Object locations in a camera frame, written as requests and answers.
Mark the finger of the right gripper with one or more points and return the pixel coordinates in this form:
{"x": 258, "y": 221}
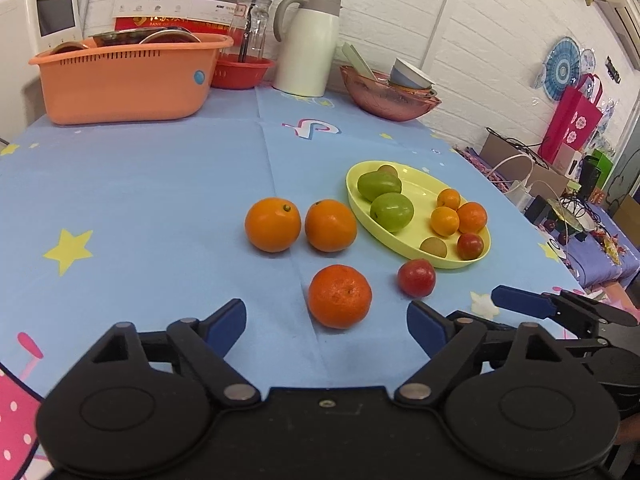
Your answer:
{"x": 522, "y": 301}

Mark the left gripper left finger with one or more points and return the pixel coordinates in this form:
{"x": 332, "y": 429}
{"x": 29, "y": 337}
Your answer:
{"x": 201, "y": 346}

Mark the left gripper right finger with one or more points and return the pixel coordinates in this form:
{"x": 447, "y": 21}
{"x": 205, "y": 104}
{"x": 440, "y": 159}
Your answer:
{"x": 453, "y": 348}

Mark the small brown longan fruit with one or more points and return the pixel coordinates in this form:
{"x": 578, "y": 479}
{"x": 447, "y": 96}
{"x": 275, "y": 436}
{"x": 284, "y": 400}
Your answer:
{"x": 434, "y": 246}

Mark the small yellow-orange fruit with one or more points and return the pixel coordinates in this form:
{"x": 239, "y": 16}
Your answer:
{"x": 444, "y": 221}

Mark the red plum on plate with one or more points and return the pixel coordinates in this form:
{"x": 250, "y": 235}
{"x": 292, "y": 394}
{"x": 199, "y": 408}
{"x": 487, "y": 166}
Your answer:
{"x": 470, "y": 246}

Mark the black power adapter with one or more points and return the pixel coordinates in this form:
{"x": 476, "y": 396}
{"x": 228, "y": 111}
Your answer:
{"x": 537, "y": 209}

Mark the large tangerine on plate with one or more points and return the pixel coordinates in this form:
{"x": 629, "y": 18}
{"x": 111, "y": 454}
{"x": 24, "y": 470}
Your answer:
{"x": 472, "y": 217}

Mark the white charger plug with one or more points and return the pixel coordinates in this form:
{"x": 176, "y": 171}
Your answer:
{"x": 519, "y": 195}

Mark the tangerine with stem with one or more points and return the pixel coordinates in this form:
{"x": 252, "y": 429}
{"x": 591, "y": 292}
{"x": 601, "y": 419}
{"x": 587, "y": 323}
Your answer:
{"x": 339, "y": 297}

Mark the left orange on table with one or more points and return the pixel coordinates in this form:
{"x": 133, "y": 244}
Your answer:
{"x": 272, "y": 224}

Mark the orange on table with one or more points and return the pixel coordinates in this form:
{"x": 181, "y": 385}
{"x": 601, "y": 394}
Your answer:
{"x": 272, "y": 224}
{"x": 330, "y": 226}

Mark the small orange on plate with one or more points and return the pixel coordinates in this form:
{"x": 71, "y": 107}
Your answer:
{"x": 450, "y": 198}

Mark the green fruit front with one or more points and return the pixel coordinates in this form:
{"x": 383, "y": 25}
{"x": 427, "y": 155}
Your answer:
{"x": 392, "y": 211}

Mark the green fruit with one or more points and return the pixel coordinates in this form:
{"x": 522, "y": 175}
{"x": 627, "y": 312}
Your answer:
{"x": 392, "y": 211}
{"x": 376, "y": 183}

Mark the cardboard box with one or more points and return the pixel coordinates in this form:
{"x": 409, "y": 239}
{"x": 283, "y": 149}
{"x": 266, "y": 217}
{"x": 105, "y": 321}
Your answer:
{"x": 513, "y": 159}

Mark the yellow plastic plate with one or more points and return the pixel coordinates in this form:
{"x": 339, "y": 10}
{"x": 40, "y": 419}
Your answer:
{"x": 422, "y": 190}

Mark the middle orange on table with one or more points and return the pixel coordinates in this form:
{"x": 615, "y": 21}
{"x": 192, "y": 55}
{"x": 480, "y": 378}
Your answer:
{"x": 330, "y": 226}

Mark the green fruit back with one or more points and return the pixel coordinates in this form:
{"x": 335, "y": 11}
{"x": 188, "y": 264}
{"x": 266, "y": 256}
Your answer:
{"x": 376, "y": 183}

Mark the blue cartoon tablecloth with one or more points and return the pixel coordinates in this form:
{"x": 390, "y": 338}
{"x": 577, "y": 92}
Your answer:
{"x": 145, "y": 223}

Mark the small brown fruit on plate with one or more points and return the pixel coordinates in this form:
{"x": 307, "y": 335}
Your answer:
{"x": 388, "y": 171}

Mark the pink gift bag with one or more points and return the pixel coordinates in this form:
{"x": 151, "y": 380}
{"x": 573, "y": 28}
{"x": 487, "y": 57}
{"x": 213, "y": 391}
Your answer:
{"x": 575, "y": 118}

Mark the blue paper fan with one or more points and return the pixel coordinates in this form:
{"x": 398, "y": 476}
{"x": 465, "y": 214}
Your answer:
{"x": 560, "y": 69}

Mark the pink glass bowl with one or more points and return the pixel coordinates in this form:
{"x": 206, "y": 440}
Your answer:
{"x": 379, "y": 98}

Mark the white blue ceramic bowl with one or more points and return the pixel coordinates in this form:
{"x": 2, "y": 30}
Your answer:
{"x": 404, "y": 74}

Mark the red plastic basket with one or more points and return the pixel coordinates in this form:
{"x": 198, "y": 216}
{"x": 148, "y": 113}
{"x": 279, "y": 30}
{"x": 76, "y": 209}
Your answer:
{"x": 231, "y": 74}

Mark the orange plastic basin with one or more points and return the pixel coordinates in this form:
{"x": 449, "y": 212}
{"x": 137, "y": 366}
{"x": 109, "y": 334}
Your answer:
{"x": 129, "y": 83}

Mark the white green dish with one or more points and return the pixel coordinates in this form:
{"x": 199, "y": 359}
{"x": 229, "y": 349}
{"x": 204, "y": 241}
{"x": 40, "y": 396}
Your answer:
{"x": 356, "y": 61}

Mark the metal dishes in basin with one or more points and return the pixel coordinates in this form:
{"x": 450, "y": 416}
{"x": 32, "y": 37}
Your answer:
{"x": 125, "y": 37}

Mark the glass pitcher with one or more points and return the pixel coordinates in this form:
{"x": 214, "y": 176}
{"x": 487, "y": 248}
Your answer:
{"x": 248, "y": 29}

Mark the white air conditioner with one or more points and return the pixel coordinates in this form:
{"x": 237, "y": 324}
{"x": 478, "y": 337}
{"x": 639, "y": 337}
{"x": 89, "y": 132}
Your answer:
{"x": 623, "y": 16}

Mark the white thermos jug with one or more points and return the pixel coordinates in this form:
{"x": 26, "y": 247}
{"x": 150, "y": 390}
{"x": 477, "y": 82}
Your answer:
{"x": 307, "y": 31}

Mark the white appliance with screen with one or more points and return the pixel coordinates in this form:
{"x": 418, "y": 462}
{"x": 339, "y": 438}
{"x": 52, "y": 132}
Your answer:
{"x": 29, "y": 27}

